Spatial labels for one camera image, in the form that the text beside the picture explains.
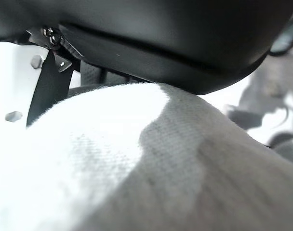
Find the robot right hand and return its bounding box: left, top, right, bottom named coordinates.
left=0, top=0, right=293, bottom=128

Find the white garment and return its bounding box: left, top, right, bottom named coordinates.
left=0, top=81, right=293, bottom=231

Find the round glass washer door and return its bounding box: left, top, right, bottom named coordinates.
left=269, top=9, right=293, bottom=57

